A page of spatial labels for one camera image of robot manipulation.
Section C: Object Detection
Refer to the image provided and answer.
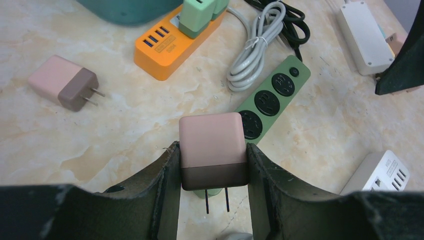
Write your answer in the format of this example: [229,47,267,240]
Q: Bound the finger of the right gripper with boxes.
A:
[375,0,424,95]

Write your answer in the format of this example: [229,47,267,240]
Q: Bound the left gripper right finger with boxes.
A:
[246,143,424,240]

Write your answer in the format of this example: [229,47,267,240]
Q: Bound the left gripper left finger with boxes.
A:
[0,141,181,240]

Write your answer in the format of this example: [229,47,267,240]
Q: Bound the white power strip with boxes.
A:
[340,150,410,196]
[336,0,395,76]

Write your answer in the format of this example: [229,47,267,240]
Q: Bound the green power strip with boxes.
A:
[192,54,312,200]

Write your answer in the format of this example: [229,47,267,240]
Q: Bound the black cable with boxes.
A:
[245,0,312,63]

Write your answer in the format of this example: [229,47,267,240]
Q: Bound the grey cable of green strip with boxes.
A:
[226,0,287,93]

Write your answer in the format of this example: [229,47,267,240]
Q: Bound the orange power strip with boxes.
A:
[133,5,225,81]

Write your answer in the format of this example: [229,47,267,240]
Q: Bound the green charger plug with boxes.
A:
[211,0,230,21]
[178,0,216,39]

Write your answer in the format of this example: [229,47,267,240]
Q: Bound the teal plastic basin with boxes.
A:
[77,0,183,26]

